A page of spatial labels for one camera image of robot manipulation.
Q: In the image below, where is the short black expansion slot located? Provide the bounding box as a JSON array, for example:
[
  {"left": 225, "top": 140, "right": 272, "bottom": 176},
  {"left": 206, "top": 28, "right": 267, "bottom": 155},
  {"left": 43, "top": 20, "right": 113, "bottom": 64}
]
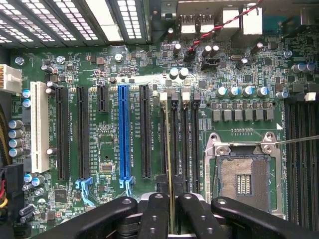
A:
[{"left": 96, "top": 84, "right": 109, "bottom": 113}]

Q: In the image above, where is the black grey PC case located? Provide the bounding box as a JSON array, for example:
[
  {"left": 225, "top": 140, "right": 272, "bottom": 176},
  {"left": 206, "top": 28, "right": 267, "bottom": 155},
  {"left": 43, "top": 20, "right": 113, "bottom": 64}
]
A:
[{"left": 0, "top": 0, "right": 319, "bottom": 239}]

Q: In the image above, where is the white power connector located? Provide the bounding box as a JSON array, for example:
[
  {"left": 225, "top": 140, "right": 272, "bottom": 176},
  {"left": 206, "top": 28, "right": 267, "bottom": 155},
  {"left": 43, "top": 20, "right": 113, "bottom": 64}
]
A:
[{"left": 0, "top": 64, "right": 23, "bottom": 95}]

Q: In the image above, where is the blue expansion slot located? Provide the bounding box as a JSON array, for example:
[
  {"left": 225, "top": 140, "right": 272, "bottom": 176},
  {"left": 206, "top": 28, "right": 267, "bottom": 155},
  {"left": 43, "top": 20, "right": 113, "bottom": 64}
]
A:
[{"left": 118, "top": 85, "right": 135, "bottom": 197}]

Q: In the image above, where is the long black expansion slot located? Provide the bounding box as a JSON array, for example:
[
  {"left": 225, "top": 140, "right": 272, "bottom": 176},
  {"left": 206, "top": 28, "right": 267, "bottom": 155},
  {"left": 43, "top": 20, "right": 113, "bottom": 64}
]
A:
[
  {"left": 139, "top": 84, "right": 152, "bottom": 179},
  {"left": 56, "top": 86, "right": 71, "bottom": 181},
  {"left": 74, "top": 86, "right": 94, "bottom": 207}
]

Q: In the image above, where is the thin metal locking lever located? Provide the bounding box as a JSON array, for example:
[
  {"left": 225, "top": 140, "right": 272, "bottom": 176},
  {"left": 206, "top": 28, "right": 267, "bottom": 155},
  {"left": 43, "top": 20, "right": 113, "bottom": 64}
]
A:
[{"left": 259, "top": 135, "right": 319, "bottom": 150}]

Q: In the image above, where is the green motherboard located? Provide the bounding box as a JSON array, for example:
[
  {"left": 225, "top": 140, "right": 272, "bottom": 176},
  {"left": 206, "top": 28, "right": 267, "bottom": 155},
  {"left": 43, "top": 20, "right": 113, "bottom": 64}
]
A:
[{"left": 9, "top": 7, "right": 319, "bottom": 239}]

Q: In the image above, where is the CPU socket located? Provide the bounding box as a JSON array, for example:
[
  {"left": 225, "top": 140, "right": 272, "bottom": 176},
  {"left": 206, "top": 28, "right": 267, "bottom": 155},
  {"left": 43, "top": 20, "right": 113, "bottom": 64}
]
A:
[{"left": 203, "top": 131, "right": 285, "bottom": 221}]

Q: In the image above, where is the red black twisted wire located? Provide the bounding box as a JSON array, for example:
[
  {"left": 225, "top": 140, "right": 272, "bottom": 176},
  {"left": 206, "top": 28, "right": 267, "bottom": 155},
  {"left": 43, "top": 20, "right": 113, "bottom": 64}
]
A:
[{"left": 186, "top": 0, "right": 264, "bottom": 54}]

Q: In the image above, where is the yellow black wire bundle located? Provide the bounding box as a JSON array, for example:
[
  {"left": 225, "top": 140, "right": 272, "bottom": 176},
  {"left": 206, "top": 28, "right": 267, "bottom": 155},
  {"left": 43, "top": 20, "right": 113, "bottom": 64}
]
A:
[{"left": 0, "top": 103, "right": 12, "bottom": 166}]

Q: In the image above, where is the white expansion slot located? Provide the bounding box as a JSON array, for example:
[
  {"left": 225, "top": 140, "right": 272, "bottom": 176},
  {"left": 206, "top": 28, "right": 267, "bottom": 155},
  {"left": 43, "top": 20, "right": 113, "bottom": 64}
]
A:
[{"left": 30, "top": 81, "right": 50, "bottom": 174}]

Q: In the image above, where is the black power connector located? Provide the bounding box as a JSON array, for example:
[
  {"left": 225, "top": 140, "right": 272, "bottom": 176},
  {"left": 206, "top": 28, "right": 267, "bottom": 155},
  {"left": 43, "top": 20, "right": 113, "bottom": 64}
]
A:
[{"left": 0, "top": 163, "right": 25, "bottom": 220}]

